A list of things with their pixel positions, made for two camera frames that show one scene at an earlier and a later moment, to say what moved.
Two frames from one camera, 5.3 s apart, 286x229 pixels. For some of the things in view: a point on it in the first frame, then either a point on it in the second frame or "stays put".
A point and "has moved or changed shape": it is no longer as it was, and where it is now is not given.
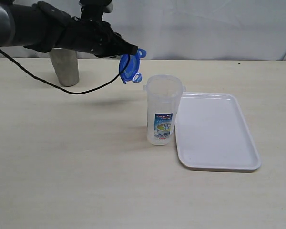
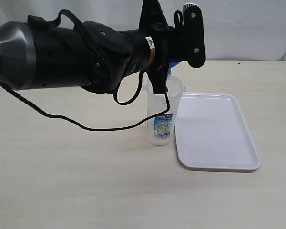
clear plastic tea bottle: x=164 y=97 stays put
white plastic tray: x=212 y=133 stays put
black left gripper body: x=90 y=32 → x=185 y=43
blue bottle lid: x=130 y=71 has moved or changed shape
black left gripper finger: x=125 y=48 → x=158 y=77
